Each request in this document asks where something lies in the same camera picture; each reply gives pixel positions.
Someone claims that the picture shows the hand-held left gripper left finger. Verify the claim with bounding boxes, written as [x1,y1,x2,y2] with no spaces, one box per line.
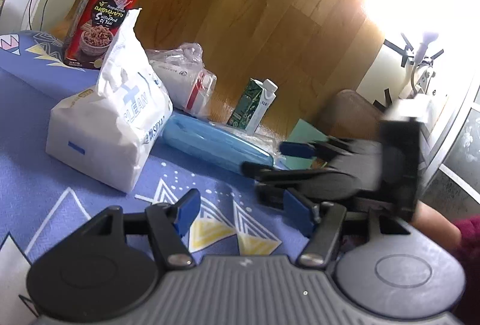
[88,189,202,271]

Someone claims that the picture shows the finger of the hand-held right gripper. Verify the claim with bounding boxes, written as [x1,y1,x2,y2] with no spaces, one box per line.
[279,137,353,161]
[241,161,340,207]

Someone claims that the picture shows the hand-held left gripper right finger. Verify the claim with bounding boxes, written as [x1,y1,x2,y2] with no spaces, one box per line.
[283,189,413,269]

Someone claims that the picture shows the blue plastic packet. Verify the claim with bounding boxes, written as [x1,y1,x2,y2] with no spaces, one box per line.
[162,113,276,176]

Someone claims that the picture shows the person's right forearm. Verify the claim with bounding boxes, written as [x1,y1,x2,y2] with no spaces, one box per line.
[410,204,480,266]

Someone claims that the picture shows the green and white drink carton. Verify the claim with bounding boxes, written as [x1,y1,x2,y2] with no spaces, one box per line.
[226,78,279,135]

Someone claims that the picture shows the brown chair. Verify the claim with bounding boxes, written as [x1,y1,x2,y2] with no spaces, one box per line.
[315,89,394,146]

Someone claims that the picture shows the black tape strip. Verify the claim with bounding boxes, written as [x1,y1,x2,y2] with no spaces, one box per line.
[374,90,394,113]
[382,33,414,68]

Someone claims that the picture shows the large white tissue pack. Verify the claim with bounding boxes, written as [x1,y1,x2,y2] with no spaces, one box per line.
[45,7,174,194]

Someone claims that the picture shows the plastic-wrapped disposable cups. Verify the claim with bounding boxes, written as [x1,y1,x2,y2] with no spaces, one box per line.
[145,42,218,119]

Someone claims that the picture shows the printed blue tablecloth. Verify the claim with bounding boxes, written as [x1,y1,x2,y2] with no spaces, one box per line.
[0,30,317,311]

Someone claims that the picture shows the red snack box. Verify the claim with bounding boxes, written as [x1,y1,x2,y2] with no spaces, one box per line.
[63,0,148,71]

